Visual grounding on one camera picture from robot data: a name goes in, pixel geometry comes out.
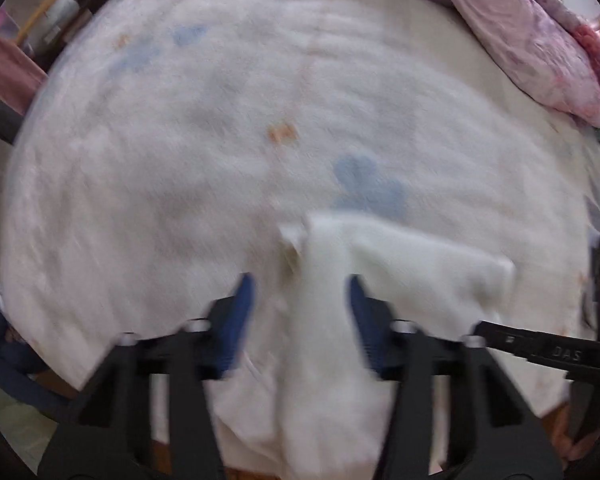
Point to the navy blue cloth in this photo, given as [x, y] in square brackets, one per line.
[5, 355]

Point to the white snap-button jacket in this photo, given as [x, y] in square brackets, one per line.
[325, 360]

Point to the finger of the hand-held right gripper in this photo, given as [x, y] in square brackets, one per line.
[530, 347]

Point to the pink blanket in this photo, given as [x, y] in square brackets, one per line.
[7, 72]

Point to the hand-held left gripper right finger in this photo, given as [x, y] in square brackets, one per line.
[365, 322]

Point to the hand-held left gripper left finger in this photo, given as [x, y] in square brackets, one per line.
[237, 322]

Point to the leaf-print bed sheet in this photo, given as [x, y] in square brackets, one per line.
[180, 160]

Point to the purple pink floral quilt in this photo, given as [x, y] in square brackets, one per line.
[520, 50]

